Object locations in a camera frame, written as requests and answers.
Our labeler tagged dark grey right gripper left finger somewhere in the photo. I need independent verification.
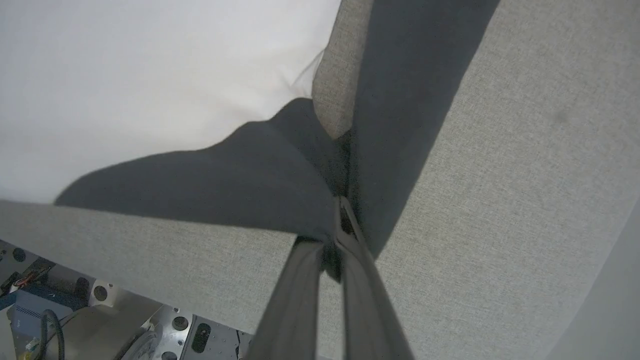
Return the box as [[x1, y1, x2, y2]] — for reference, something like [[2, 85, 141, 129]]
[[246, 237, 325, 360]]

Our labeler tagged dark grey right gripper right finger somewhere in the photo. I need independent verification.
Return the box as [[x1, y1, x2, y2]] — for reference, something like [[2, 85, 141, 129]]
[[334, 196, 415, 360]]

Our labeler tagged white and navy raglan shirt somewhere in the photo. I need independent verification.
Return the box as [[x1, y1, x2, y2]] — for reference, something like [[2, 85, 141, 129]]
[[0, 0, 501, 258]]

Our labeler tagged black ribbed base cable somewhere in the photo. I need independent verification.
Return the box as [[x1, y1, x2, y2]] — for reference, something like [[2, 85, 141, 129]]
[[39, 308, 67, 360]]

